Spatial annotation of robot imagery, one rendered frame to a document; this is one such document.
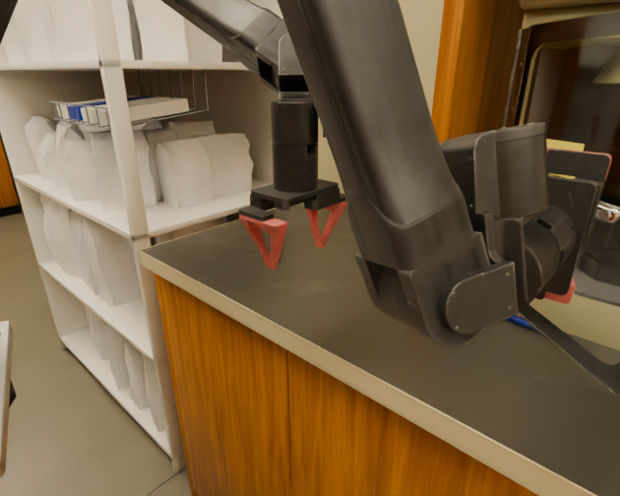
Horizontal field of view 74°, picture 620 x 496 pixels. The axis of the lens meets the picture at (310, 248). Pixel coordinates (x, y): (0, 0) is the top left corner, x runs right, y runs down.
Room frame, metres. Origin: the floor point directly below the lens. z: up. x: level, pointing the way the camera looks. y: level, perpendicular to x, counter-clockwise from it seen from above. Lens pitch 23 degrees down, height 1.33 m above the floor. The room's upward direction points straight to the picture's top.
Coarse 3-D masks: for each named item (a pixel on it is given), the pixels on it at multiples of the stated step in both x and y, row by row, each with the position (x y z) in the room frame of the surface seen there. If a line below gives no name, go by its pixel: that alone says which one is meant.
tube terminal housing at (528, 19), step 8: (552, 8) 0.64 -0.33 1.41; (560, 8) 0.64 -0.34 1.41; (568, 8) 0.63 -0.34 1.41; (576, 8) 0.62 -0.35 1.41; (584, 8) 0.62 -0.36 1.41; (592, 8) 0.61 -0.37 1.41; (600, 8) 0.60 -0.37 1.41; (608, 8) 0.60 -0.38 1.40; (616, 8) 0.59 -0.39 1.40; (528, 16) 0.66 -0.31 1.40; (536, 16) 0.65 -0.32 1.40; (544, 16) 0.65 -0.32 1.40; (552, 16) 0.64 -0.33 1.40; (560, 16) 0.63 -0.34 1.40; (568, 16) 0.63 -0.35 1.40; (576, 16) 0.62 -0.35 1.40; (528, 24) 0.66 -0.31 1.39
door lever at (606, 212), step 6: (600, 204) 0.40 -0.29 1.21; (606, 204) 0.39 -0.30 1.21; (612, 204) 0.40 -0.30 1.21; (600, 210) 0.39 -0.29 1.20; (606, 210) 0.38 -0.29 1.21; (612, 210) 0.38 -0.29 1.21; (618, 210) 0.38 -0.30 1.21; (600, 216) 0.39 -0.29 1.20; (606, 216) 0.38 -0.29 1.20; (612, 216) 0.38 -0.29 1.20; (618, 216) 0.38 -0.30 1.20; (612, 222) 0.38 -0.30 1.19; (618, 222) 0.38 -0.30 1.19
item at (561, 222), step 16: (560, 192) 0.33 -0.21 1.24; (576, 192) 0.33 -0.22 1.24; (592, 192) 0.32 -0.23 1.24; (560, 208) 0.33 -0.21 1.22; (576, 208) 0.32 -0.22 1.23; (544, 224) 0.30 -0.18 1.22; (560, 224) 0.30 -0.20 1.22; (576, 224) 0.32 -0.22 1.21; (560, 240) 0.29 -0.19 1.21; (576, 240) 0.32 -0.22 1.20; (560, 256) 0.29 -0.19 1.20; (576, 256) 0.32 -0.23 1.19; (560, 272) 0.32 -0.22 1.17; (544, 288) 0.33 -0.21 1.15; (560, 288) 0.32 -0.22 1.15
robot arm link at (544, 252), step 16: (496, 224) 0.26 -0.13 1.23; (512, 224) 0.26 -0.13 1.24; (528, 224) 0.29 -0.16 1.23; (496, 240) 0.26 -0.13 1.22; (512, 240) 0.26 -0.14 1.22; (528, 240) 0.26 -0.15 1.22; (544, 240) 0.27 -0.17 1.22; (512, 256) 0.25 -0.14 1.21; (528, 256) 0.25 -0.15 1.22; (544, 256) 0.26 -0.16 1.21; (528, 272) 0.25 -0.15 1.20; (544, 272) 0.25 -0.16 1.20; (528, 288) 0.25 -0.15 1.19
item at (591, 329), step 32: (544, 32) 0.60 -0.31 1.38; (576, 32) 0.55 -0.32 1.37; (608, 32) 0.50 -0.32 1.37; (544, 64) 0.59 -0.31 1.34; (576, 64) 0.54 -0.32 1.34; (608, 64) 0.49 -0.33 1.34; (544, 96) 0.58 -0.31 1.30; (576, 96) 0.53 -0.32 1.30; (608, 96) 0.48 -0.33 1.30; (576, 128) 0.51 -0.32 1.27; (608, 128) 0.47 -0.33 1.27; (608, 192) 0.45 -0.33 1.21; (608, 224) 0.43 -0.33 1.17; (608, 256) 0.42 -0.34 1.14; (576, 288) 0.45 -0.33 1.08; (608, 288) 0.41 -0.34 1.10; (544, 320) 0.49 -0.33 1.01; (576, 320) 0.44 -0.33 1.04; (608, 320) 0.40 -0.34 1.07; (576, 352) 0.43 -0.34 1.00; (608, 352) 0.39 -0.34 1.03; (608, 384) 0.37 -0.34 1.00
